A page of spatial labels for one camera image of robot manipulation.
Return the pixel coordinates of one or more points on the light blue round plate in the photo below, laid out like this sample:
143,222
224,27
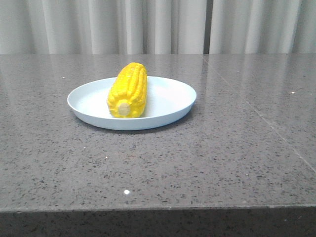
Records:
168,100

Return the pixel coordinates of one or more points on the yellow corn cob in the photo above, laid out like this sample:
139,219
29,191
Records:
127,97

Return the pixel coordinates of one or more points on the white pleated curtain left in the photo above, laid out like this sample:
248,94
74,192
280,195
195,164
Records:
103,26

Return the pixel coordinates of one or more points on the white pleated curtain right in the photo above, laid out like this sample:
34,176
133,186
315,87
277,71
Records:
263,26

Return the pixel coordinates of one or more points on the white pleated curtain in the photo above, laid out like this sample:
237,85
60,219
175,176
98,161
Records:
103,26
263,26

